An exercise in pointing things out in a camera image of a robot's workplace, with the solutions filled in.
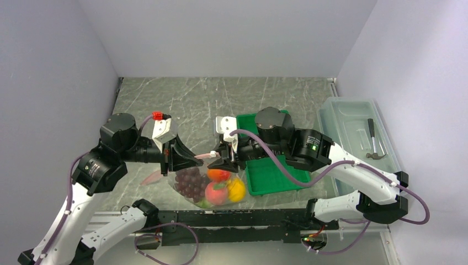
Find yellow lemon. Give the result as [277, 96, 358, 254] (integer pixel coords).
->
[226, 177, 247, 203]

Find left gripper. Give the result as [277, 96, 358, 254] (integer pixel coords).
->
[119, 130, 203, 176]

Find clear plastic storage box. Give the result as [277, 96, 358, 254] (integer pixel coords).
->
[316, 97, 410, 211]

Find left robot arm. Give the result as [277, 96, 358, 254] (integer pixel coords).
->
[18, 112, 202, 264]

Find clear zip top bag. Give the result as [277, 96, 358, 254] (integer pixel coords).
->
[140, 151, 247, 209]

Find red orange mango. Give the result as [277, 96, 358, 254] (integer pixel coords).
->
[207, 169, 231, 183]

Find green plastic tray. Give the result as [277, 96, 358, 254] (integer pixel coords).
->
[236, 114, 311, 196]

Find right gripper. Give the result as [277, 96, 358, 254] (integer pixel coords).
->
[208, 134, 286, 172]

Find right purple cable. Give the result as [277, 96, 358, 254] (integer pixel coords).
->
[228, 129, 430, 256]

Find purple cable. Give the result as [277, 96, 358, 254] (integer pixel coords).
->
[34, 115, 200, 265]
[228, 129, 430, 256]

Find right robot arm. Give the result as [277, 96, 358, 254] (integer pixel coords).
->
[209, 107, 408, 229]

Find dark purple grapes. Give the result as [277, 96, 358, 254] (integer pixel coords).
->
[174, 167, 211, 204]

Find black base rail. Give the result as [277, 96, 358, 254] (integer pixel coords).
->
[138, 209, 339, 246]

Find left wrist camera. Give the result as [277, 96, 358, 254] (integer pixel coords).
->
[152, 112, 177, 152]

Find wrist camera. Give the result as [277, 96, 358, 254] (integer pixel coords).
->
[152, 112, 177, 152]
[214, 116, 238, 153]

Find pink peach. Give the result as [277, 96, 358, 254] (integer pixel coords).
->
[205, 182, 228, 206]

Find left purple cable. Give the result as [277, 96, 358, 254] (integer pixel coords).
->
[34, 115, 200, 265]

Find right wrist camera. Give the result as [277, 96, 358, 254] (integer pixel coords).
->
[214, 116, 238, 153]

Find small hammer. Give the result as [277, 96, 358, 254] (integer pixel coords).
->
[366, 118, 386, 160]

